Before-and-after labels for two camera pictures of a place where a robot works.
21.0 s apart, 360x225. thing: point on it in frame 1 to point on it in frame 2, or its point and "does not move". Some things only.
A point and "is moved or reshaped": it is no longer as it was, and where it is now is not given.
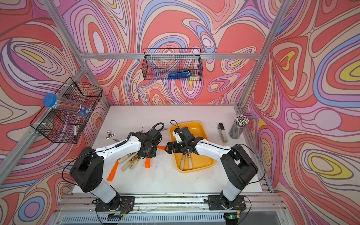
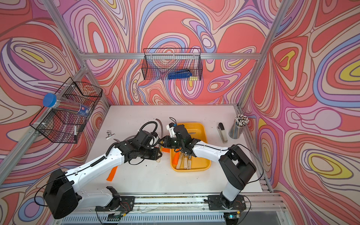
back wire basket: [158, 63] does not move
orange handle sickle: [147, 163] is moved or reshaped
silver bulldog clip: [108, 133] does not move
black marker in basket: [75, 137] does not move
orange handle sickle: [161, 147] to [176, 158]
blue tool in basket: [184, 73] does not move
